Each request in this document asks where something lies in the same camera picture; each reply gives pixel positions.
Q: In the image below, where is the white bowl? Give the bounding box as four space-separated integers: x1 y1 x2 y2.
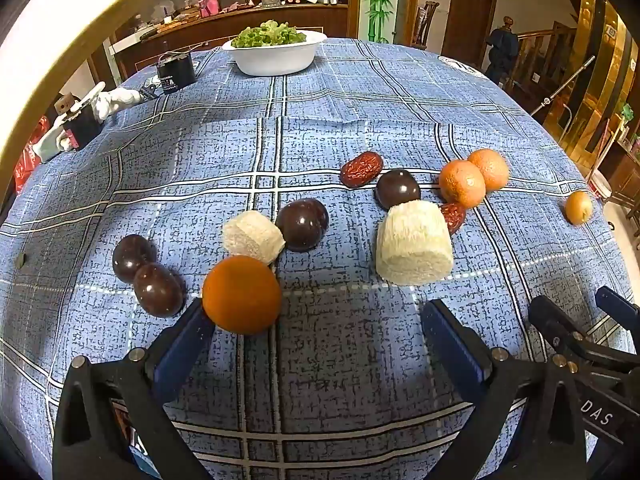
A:
221 30 328 77

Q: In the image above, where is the dark coat on post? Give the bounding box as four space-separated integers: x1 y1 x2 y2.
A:
487 16 518 86

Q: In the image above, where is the white sugarcane chunk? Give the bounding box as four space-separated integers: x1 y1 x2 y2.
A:
221 210 287 266
375 200 455 287

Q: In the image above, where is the red jujube date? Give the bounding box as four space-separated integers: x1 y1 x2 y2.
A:
340 151 385 189
440 202 467 237

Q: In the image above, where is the red plastic bag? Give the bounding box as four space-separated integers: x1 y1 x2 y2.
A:
12 115 51 196

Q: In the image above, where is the black cylinder device red label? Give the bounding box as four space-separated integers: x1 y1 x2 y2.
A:
54 92 105 152

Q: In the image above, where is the wooden chair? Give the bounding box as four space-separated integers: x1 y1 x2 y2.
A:
411 1 441 52

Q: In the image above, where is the wooden stair railing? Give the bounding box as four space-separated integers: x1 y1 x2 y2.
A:
510 20 581 111

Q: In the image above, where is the wooden bar counter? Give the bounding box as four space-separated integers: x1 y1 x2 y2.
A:
107 2 349 86

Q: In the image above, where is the green lettuce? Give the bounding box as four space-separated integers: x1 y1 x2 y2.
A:
231 20 307 49

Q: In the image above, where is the metal pole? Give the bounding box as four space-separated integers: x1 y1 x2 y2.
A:
530 55 596 116

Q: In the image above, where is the golden pillar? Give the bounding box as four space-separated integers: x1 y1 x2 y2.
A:
542 0 640 161

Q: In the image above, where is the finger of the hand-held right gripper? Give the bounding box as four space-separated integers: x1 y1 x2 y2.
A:
529 296 640 376
595 286 640 331

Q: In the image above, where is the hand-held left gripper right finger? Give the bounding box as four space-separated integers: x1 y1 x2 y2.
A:
421 299 588 480

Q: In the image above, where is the orange mandarin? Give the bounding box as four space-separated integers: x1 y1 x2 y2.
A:
439 159 487 209
202 255 282 336
565 190 594 226
467 148 511 193

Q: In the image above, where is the green bamboo wall decal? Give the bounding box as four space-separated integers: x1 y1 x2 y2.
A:
365 0 401 43

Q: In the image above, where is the dark purple plum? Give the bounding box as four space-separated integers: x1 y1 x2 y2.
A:
133 262 185 318
112 234 157 284
275 198 330 253
375 169 422 212

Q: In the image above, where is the black cup on table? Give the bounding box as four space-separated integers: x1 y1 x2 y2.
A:
155 52 197 95

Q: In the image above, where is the brown wooden door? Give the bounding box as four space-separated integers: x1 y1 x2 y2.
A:
442 0 500 68

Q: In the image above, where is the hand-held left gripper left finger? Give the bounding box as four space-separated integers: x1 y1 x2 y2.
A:
52 297 217 480

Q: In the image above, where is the white work glove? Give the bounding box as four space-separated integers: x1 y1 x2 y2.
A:
90 87 146 121
32 115 76 163

